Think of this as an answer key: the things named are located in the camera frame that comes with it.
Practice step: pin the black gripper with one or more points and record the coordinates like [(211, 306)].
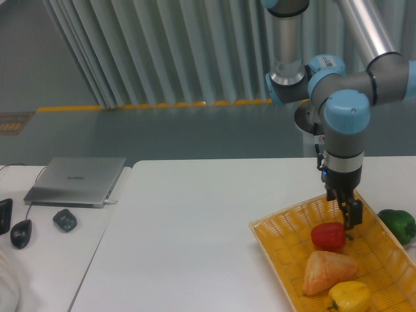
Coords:
[(340, 177)]

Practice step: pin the red bell pepper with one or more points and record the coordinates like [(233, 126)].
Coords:
[(330, 236)]

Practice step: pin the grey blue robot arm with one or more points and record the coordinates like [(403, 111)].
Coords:
[(340, 102)]

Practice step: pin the green bell pepper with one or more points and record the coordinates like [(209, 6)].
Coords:
[(400, 223)]

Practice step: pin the yellow bell pepper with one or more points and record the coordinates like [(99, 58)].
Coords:
[(349, 296)]

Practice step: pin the triangular bread pastry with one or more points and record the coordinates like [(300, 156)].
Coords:
[(326, 269)]

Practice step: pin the grey folding partition screen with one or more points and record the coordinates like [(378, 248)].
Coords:
[(153, 52)]

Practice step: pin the silver closed laptop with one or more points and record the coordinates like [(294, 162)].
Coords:
[(76, 182)]

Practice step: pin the small black plastic holder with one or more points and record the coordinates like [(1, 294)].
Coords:
[(65, 220)]

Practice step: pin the black computer mouse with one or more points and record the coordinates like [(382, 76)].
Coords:
[(20, 234)]

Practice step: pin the black keyboard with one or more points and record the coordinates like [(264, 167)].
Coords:
[(5, 215)]

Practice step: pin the brown floor sticker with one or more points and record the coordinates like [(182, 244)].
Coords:
[(13, 122)]

